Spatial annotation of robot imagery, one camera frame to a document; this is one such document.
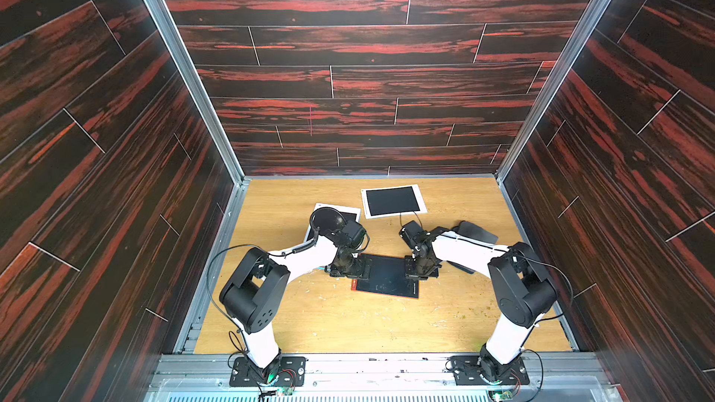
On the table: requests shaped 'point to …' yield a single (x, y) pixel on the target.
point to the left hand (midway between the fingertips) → (362, 275)
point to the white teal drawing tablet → (325, 247)
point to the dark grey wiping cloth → (468, 230)
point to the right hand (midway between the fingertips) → (417, 275)
